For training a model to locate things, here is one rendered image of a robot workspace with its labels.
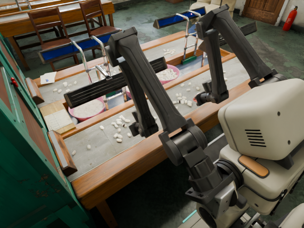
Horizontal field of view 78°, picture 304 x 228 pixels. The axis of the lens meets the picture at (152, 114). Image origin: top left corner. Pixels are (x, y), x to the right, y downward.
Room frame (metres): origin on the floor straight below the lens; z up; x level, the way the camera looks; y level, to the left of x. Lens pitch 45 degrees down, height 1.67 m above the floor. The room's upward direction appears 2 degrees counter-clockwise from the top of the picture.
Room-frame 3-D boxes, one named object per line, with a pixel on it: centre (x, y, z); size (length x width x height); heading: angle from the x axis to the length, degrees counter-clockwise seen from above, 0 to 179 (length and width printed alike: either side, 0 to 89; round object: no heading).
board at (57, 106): (0.90, 0.65, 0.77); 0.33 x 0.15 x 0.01; 35
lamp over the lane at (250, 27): (1.44, -0.63, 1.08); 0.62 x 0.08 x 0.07; 125
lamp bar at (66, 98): (0.89, 0.17, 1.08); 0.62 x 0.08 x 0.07; 125
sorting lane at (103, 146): (1.09, -0.22, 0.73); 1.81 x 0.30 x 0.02; 125
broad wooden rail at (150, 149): (0.92, -0.34, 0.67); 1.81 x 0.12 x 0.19; 125
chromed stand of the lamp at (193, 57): (1.84, -0.36, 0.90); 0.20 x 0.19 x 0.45; 125
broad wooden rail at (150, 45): (1.82, 0.29, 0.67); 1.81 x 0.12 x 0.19; 125
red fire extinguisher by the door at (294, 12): (4.26, -3.07, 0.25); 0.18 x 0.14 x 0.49; 124
